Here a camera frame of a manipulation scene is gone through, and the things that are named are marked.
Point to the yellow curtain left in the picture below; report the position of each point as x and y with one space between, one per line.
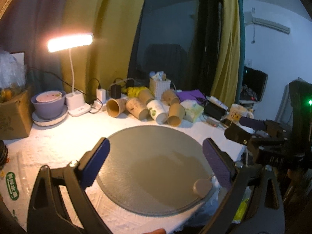
113 24

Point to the green label plastic package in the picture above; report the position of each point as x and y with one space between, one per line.
17 180

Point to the white cartoon mug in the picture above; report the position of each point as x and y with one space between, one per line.
237 112

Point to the yellow curtain right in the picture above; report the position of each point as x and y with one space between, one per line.
226 76

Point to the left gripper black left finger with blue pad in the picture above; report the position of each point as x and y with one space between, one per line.
47 212

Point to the yellow crumpled cloth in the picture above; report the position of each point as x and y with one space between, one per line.
134 91

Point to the clear plastic fruit bag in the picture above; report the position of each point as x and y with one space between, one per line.
13 78

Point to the yellow curtain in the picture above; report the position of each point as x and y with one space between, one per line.
226 76
113 24

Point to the white tube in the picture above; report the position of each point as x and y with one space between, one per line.
217 102

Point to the white woven basket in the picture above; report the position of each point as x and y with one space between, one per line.
159 87

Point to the purple cloth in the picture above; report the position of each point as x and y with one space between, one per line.
195 95

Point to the white plate under bowl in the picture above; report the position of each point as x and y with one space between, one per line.
50 122

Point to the brown paper cup rear middle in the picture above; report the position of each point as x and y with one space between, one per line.
145 96

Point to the white air conditioner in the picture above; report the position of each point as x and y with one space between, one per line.
270 24

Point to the black box on table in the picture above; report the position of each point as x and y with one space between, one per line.
214 111

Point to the white Green World paper cup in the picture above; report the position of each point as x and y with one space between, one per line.
157 111

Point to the black power adapter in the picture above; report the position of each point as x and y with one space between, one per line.
116 91

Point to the printed brown paper cup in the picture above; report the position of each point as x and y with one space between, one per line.
137 108

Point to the tissue pack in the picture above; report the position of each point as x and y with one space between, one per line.
192 110

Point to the left gripper black right finger with purple pad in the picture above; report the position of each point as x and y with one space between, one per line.
264 213

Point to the finger of the right gripper with purple pad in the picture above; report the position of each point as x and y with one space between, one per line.
252 123

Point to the brown paper cup, open left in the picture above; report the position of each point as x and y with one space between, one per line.
115 107

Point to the white power strip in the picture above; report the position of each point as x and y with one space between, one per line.
98 106

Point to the brown paper cup front right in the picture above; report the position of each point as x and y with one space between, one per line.
176 114

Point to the cardboard box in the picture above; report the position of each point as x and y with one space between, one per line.
16 116

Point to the dark monitor screen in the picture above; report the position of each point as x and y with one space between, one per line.
254 83

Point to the black round case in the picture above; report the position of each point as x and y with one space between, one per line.
3 152

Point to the brown paper cup rear right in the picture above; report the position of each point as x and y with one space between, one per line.
170 97

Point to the white desk lamp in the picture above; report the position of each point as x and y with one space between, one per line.
74 100

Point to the small beige oval tag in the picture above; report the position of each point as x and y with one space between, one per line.
202 187

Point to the white power adapter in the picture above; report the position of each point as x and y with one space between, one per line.
101 95

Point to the purple bowl with lid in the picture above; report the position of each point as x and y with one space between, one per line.
49 105

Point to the round grey placemat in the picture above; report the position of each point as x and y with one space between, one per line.
150 170

